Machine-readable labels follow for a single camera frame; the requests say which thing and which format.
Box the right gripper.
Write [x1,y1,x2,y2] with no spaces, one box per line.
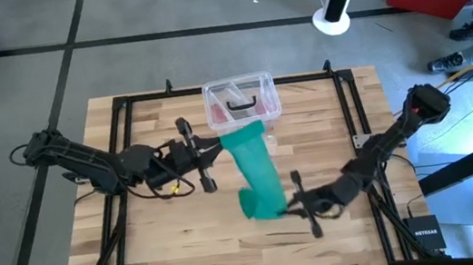
[279,162,359,243]

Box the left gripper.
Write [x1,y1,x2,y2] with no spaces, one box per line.
[141,112,231,202]

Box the green elastic bandage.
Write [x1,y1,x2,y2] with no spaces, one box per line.
[216,117,291,225]

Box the clear plastic zip bag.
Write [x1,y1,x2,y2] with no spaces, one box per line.
[260,120,281,158]

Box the clear plastic storage box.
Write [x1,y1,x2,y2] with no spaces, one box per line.
[201,70,285,140]

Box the silver mounting plate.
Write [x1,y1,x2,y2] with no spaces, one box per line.
[352,132,371,151]

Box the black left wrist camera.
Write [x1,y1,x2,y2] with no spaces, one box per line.
[167,138,193,165]

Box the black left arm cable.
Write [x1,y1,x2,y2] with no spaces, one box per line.
[119,141,198,206]

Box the black metal table frame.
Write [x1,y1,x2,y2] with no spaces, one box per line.
[37,46,452,265]

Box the black Netgear switch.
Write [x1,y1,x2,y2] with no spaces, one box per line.
[401,212,448,256]

